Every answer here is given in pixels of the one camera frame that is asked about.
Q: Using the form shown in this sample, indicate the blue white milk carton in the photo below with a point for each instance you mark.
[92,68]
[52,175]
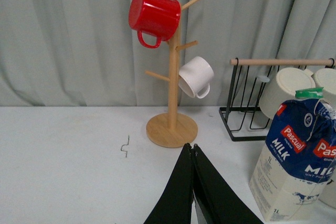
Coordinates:
[298,158]

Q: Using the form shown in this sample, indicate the cream ribbed mug right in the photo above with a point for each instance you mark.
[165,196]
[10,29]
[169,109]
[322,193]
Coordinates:
[326,78]

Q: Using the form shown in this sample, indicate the cream ribbed mug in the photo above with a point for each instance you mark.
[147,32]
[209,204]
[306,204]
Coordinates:
[326,78]
[283,87]

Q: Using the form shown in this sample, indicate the red enamel mug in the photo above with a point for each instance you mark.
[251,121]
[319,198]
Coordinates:
[154,21]

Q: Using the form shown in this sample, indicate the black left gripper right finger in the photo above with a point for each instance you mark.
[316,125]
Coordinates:
[215,201]

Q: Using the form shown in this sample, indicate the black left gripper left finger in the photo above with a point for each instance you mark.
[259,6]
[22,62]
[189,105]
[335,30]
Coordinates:
[175,203]

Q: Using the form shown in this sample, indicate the white enamel mug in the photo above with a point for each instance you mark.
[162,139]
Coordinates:
[195,78]

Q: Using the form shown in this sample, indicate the cream ribbed mug left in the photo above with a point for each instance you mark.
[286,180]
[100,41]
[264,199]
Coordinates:
[283,87]

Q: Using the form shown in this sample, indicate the wooden mug tree stand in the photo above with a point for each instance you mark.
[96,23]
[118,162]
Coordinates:
[172,129]

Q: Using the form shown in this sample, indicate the black wire cup rack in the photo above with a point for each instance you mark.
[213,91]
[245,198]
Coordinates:
[242,116]

